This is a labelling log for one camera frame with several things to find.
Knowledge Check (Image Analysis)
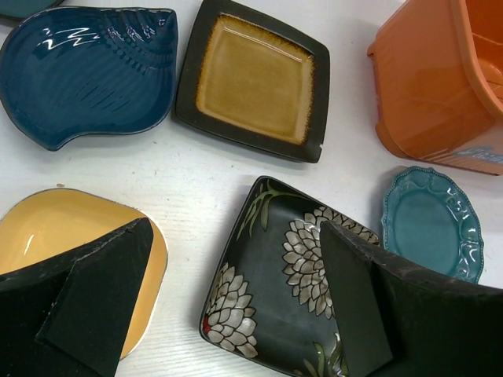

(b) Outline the yellow rounded plate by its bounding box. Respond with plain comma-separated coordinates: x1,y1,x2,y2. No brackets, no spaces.
1,188,168,359

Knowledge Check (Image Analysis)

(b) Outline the teal scalloped round plate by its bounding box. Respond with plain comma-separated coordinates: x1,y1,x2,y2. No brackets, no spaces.
381,166,484,284

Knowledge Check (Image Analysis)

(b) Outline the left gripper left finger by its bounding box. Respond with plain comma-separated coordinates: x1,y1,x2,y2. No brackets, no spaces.
1,218,153,376

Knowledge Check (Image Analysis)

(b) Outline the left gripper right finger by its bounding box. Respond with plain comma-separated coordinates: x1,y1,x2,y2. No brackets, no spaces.
320,221,502,376

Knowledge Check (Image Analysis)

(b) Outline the orange plastic bin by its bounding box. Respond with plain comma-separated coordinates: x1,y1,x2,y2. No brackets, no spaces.
368,0,502,175

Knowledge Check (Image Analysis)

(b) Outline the black and amber square plate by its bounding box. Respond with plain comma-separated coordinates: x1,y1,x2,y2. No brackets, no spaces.
174,1,330,163

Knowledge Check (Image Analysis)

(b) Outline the teal square plate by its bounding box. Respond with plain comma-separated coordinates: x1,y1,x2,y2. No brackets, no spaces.
0,0,63,20

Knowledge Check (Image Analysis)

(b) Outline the black floral square plate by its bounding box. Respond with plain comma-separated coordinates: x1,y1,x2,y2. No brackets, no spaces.
200,176,380,376

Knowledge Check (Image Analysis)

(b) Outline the dark blue shell plate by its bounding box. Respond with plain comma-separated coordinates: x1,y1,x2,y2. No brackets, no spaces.
1,6,178,152

